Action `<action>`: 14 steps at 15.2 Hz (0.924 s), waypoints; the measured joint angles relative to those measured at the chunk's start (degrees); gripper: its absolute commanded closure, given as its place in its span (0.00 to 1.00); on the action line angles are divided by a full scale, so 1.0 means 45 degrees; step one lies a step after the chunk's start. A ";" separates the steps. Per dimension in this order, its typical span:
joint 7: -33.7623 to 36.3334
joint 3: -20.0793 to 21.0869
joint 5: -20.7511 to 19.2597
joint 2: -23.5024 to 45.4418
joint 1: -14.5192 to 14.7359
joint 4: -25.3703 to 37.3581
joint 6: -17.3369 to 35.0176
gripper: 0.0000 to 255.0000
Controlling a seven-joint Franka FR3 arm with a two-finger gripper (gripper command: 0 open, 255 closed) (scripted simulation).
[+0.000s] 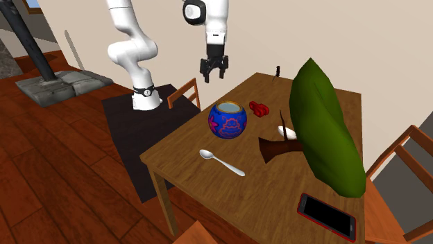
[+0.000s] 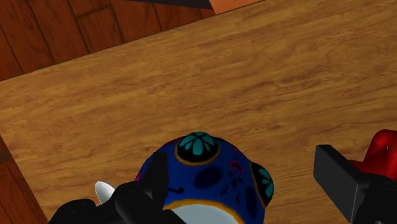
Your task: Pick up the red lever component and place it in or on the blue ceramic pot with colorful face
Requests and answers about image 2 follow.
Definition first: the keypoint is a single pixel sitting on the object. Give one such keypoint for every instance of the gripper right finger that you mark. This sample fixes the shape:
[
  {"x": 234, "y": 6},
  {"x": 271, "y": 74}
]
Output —
[{"x": 341, "y": 178}]

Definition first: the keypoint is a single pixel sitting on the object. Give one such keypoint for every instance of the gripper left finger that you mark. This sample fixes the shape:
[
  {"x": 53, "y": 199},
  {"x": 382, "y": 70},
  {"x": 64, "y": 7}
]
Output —
[{"x": 136, "y": 201}]

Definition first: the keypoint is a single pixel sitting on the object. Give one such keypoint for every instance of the red glossy figure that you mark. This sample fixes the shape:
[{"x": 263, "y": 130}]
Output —
[{"x": 383, "y": 152}]

